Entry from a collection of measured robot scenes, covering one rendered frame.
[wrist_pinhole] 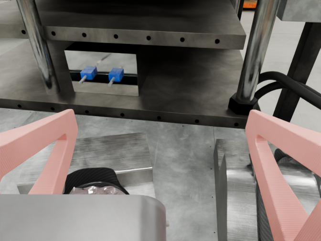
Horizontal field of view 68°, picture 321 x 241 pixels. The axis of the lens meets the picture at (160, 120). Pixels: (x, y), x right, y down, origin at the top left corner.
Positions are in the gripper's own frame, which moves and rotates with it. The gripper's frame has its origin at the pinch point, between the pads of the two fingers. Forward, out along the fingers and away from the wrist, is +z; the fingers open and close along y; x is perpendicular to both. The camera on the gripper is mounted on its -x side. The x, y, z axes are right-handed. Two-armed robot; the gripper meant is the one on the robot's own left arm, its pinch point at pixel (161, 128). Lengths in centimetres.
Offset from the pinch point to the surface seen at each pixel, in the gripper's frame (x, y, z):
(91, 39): 19, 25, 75
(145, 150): 28.4, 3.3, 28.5
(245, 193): 27.5, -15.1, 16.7
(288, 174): 26.1, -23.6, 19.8
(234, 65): 40, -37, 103
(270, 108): 117, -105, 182
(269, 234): 30.8, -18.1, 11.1
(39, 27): 15, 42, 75
